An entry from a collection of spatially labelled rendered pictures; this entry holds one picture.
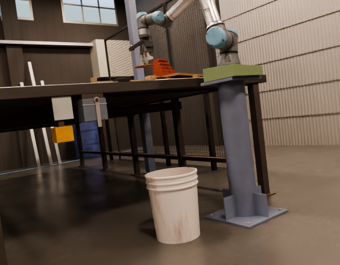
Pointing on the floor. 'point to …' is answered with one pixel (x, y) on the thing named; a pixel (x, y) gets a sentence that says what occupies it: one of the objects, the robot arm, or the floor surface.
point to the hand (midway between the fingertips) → (144, 65)
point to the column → (239, 159)
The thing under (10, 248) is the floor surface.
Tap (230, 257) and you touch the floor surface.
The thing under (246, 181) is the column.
